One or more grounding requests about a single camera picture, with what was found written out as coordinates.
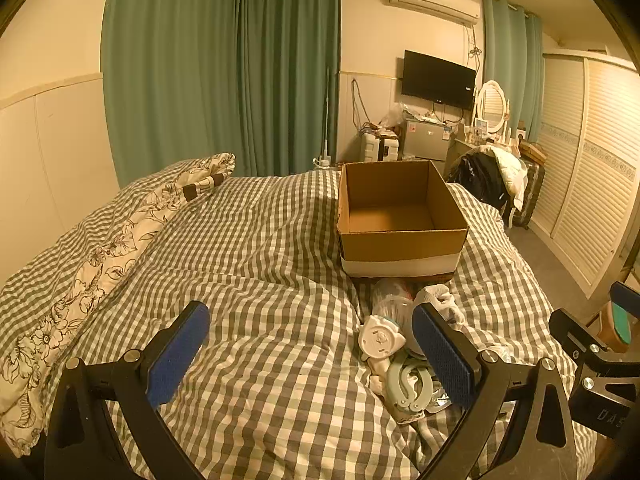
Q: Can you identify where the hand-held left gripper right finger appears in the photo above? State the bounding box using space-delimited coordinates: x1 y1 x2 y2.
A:
411 300 578 480

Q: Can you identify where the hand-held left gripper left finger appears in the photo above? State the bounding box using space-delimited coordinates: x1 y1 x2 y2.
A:
44 300 211 480

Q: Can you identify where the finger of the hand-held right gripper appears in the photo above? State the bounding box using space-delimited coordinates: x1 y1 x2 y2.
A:
548 307 608 361
609 281 640 317

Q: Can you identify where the pale green plastic hanger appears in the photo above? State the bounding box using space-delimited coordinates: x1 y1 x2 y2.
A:
384 352 436 416

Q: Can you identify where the white sock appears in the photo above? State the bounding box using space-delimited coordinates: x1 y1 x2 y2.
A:
419 283 468 331

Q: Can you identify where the white round plastic device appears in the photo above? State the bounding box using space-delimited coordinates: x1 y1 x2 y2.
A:
357 314 407 361

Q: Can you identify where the clear plastic bottle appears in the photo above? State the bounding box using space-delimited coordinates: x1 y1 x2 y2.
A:
371 278 416 321

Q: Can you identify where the brown cardboard box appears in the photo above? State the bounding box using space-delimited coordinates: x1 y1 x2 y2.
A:
337 160 469 278

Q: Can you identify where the wooden stool teal seat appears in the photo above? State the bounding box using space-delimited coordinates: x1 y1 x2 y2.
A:
599 304 632 353

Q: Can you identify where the grey checked blanket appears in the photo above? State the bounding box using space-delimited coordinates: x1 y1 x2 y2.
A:
0 162 598 480

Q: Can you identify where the floral patterned pillow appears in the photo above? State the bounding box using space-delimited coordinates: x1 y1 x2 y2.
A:
0 152 237 458

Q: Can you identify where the white louvered wardrobe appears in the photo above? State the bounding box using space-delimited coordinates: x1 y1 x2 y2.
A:
530 52 640 298

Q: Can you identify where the grey suitcase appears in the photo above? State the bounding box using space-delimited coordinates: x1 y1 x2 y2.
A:
510 157 546 231

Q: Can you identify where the silver mini fridge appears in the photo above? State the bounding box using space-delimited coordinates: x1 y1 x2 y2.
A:
402 119 451 162

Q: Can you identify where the white drawer unit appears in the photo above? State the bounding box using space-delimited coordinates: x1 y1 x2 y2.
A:
360 132 401 163

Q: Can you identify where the white oval mirror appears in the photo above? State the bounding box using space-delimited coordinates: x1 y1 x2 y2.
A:
472 80 511 136

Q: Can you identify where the clear plastic bag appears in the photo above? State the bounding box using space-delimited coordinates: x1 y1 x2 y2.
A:
380 102 416 131

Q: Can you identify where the narrow green curtain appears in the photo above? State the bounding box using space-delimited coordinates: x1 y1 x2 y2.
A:
482 0 545 143

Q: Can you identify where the white mop pole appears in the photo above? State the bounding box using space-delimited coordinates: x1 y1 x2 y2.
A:
320 67 333 168

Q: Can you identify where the wide green curtain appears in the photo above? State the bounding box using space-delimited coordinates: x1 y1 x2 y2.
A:
101 0 240 188
235 0 342 177

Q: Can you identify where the dark wall cable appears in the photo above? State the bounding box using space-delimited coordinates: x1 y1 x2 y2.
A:
350 79 371 131

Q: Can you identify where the black wall television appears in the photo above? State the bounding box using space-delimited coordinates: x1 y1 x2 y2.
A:
401 50 477 110

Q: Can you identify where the air conditioner cable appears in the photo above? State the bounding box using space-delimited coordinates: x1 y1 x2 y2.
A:
467 22 483 68

